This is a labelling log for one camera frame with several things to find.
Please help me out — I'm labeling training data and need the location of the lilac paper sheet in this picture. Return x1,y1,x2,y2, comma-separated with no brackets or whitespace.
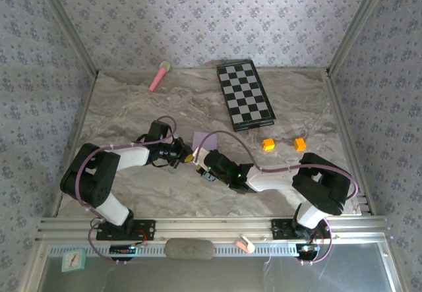
192,131,219,151

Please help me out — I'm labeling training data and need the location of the grey metal sheet tray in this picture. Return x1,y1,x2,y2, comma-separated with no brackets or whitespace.
36,242,406,292

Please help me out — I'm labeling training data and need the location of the pink toy microphone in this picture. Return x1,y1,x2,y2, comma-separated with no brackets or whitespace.
148,60,171,94

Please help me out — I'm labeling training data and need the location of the grey oblong stone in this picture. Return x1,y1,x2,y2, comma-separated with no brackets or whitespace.
164,238,216,261

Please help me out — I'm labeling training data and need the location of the black grey chessboard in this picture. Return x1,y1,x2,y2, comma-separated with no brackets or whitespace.
216,59,277,133

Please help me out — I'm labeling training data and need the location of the teal alarm clock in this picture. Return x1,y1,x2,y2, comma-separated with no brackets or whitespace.
61,248,87,273

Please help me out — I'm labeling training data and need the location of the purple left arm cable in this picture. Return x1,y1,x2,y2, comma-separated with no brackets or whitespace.
75,115,179,266

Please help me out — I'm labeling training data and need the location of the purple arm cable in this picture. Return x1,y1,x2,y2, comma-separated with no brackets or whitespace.
196,131,360,266
75,115,179,266

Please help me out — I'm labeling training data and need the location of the aluminium mounting rail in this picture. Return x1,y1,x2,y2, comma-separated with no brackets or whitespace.
35,216,390,242

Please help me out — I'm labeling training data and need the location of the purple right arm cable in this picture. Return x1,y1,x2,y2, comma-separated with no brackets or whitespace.
196,131,360,266

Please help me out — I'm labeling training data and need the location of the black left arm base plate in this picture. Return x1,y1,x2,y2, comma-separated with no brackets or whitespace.
96,218,156,241

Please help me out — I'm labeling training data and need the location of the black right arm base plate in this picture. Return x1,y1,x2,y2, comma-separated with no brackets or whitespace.
270,218,332,240

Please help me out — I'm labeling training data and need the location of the grey slotted cable duct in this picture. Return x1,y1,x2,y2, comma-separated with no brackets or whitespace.
47,243,297,259

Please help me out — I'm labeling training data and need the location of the aluminium table side rail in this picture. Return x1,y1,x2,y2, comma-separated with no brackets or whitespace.
51,73,100,219
324,73,377,217

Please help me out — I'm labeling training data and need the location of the aluminium frame post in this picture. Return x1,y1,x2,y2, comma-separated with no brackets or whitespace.
31,0,100,78
326,0,395,78

